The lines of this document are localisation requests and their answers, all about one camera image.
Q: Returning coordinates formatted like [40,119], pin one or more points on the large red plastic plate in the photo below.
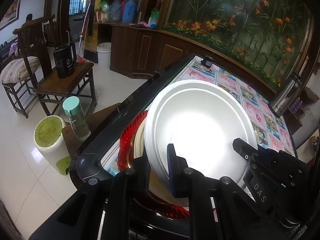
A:
[125,142]

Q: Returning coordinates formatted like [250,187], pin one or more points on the dark wooden chair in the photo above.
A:
[30,40]

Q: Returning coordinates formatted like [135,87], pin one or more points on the blue thermos jug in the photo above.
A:
[128,11]

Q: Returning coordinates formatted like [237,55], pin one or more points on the white plastic bucket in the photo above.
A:
[103,57]

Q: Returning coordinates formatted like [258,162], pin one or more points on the striped seat cushion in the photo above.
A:
[17,68]

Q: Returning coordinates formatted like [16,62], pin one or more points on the printed colourful tablecloth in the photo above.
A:
[250,97]

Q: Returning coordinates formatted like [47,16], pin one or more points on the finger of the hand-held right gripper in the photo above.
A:
[265,151]
[241,147]

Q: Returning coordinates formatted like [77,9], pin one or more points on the cream ribbed plastic bowl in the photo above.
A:
[140,142]

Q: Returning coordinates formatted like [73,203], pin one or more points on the white green trash bin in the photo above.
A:
[50,150]

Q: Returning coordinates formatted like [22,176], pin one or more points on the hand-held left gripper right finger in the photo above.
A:
[171,172]

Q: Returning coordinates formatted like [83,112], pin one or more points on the wooden cabinet counter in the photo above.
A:
[150,50]

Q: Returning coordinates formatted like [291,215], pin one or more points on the brown wooden stool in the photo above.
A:
[100,120]

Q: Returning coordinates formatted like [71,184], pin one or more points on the pink cloth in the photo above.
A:
[142,25]

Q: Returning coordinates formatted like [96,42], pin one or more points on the pink thermos jug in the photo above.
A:
[123,5]

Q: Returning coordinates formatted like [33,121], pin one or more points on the green lidded water bottle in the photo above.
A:
[75,115]

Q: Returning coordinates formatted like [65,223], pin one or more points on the framed wall painting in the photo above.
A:
[11,12]

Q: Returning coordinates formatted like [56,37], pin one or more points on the black electric kettle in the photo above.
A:
[63,62]

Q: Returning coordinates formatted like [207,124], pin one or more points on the stainless steel thermos flask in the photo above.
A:
[285,97]

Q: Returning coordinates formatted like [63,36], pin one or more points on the small black box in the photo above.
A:
[207,61]

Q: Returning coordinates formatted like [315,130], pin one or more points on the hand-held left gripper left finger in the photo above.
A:
[142,177]

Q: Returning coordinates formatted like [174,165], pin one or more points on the green white plastic bag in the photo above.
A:
[153,20]
[104,6]

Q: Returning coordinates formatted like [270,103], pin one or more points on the flower garden wall mural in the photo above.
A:
[225,17]

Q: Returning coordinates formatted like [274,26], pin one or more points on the grey thermos jug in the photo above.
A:
[115,11]

